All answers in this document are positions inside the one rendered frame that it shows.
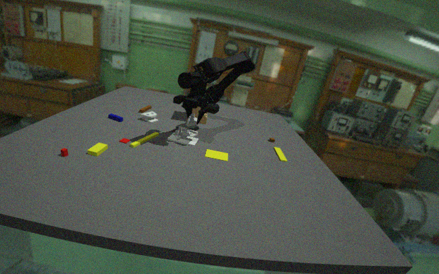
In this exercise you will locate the small blue block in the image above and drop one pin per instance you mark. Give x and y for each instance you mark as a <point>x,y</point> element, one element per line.
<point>115,117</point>

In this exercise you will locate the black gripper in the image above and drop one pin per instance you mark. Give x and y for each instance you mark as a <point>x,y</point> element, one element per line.
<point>210,108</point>

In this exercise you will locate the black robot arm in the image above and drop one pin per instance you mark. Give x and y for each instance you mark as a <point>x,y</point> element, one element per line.
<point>213,69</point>

